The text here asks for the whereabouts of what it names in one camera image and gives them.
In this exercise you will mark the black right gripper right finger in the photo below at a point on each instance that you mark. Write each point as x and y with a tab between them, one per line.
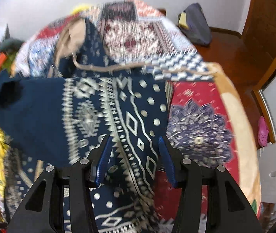
228	209

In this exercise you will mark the wooden door frame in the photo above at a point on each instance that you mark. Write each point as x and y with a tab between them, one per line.
259	35

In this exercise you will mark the dark grey pillow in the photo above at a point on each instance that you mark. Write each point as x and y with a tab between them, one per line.
11	44

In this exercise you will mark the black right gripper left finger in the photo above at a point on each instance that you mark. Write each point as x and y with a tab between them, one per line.
41	210

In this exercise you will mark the navy patterned garment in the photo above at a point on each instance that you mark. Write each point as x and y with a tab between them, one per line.
62	118

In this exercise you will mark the pink rubber clog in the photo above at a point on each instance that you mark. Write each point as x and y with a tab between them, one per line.
263	132

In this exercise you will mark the green patterned cloth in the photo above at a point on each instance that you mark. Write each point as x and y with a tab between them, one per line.
8	64

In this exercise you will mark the purple grey bag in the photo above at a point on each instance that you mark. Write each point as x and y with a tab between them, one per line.
194	26

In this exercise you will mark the patchwork patterned bedspread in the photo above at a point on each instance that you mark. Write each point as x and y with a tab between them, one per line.
207	120

